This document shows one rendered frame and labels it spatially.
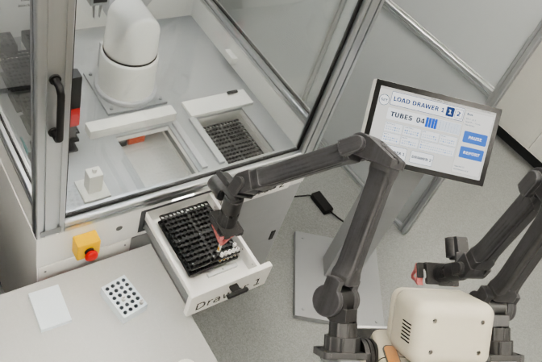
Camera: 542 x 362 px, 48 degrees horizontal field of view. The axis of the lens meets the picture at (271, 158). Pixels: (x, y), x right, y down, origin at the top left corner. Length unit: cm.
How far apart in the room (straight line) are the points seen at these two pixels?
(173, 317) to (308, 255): 133
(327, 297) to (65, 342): 80
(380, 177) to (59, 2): 80
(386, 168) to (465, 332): 41
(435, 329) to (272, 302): 161
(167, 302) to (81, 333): 27
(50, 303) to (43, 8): 95
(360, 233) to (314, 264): 166
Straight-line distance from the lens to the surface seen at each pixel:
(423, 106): 240
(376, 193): 148
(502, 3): 287
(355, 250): 150
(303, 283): 306
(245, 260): 202
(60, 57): 141
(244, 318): 291
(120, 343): 191
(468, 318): 151
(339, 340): 151
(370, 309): 312
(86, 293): 199
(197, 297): 183
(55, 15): 134
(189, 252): 193
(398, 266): 339
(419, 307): 146
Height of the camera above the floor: 247
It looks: 43 degrees down
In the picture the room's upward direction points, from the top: 21 degrees clockwise
